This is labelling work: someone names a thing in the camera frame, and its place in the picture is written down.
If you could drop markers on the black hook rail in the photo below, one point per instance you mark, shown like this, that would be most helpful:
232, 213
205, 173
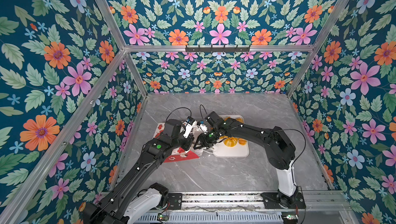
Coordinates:
217, 49

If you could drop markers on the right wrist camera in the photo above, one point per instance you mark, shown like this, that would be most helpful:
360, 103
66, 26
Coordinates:
203, 128

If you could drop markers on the white rectangular tray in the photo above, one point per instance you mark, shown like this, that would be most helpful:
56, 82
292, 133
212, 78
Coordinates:
221, 151

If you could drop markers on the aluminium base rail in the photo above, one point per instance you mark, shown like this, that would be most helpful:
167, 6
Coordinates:
319, 200

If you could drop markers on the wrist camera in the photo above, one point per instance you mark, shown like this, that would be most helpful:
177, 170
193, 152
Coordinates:
203, 128
190, 123

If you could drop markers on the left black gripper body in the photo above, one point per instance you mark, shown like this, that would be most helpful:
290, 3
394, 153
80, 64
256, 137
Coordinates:
181, 141

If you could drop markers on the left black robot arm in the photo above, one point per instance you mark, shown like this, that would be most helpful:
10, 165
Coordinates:
123, 205

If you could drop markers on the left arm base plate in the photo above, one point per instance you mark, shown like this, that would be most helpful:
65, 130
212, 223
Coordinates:
173, 201

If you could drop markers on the round bundt fake bread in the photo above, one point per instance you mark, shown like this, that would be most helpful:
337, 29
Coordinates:
230, 141

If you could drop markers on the long fake bread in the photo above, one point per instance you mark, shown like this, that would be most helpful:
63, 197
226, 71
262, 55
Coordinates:
241, 141

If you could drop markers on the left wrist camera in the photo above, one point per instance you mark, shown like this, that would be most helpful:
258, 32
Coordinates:
190, 123

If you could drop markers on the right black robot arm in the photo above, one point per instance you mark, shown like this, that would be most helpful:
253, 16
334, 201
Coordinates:
280, 150

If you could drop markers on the red white paper bag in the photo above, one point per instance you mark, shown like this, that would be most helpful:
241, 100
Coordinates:
179, 154

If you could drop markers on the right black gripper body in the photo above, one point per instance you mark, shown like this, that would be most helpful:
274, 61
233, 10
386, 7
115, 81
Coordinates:
210, 138

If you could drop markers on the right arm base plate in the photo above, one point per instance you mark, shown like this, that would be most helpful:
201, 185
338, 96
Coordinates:
278, 200

